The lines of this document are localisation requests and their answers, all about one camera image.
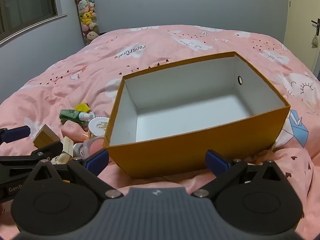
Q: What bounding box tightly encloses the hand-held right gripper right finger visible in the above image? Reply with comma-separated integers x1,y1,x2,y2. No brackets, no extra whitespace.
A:
192,149,291,201

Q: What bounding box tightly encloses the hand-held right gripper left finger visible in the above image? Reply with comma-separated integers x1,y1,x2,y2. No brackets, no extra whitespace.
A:
24,148,124,199

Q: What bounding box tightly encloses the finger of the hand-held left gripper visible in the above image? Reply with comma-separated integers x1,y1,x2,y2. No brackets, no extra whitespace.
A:
0,141,64,167
0,126,31,144

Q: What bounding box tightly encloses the small brown box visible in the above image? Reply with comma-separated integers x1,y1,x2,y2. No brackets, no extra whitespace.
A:
33,124,61,149

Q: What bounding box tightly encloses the clear pink gold-cap bottle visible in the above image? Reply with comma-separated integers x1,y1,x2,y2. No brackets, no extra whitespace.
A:
82,136,107,156

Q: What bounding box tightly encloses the small white box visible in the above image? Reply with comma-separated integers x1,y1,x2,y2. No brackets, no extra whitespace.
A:
61,136,75,153

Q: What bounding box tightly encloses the pink bottle with orange cap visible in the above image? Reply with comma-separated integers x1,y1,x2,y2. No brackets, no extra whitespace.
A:
61,119,91,141

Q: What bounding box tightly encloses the small grey white-lid jar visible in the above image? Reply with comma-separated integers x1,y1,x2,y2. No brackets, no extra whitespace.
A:
88,116,111,137

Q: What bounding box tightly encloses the orange cardboard box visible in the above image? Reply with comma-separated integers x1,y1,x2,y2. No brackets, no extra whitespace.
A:
104,51,291,179

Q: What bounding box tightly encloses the green pump bottle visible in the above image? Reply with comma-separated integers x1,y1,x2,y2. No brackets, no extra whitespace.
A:
59,108,96,123

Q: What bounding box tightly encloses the yellow round lid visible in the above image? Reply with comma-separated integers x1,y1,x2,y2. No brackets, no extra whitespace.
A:
74,103,91,113

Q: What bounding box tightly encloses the pink printed blanket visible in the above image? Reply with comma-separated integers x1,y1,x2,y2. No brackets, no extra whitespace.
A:
0,24,320,240

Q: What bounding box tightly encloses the dark window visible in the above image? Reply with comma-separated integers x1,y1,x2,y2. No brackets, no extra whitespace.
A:
0,0,68,46

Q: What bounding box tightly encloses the clear tube of plush toys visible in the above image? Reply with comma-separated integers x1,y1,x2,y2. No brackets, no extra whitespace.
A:
72,0,100,46

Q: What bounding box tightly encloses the pale door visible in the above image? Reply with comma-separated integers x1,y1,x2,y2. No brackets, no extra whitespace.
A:
284,0,320,80

